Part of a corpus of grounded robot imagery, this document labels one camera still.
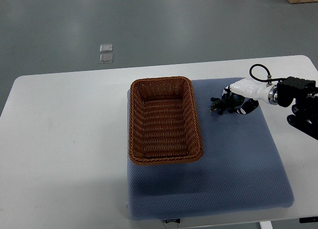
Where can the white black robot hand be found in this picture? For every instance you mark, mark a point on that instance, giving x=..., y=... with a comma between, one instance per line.
x=253, y=91

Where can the dark toy crocodile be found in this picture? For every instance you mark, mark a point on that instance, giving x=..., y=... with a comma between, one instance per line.
x=220, y=105

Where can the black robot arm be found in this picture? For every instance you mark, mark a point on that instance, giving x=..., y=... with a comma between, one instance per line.
x=302, y=96

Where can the brown woven basket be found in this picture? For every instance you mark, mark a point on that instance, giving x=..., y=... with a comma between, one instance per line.
x=163, y=122

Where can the blue grey cushion mat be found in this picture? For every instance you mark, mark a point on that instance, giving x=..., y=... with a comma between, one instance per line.
x=240, y=169

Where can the black table control panel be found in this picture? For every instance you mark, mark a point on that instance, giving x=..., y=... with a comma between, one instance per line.
x=308, y=220

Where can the lower metal floor plate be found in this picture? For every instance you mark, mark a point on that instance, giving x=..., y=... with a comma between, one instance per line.
x=106, y=58

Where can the metal floor plate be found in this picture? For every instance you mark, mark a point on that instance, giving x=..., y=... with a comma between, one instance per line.
x=106, y=58
x=104, y=48

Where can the upper metal floor plate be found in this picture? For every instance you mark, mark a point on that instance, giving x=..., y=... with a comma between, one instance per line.
x=104, y=48

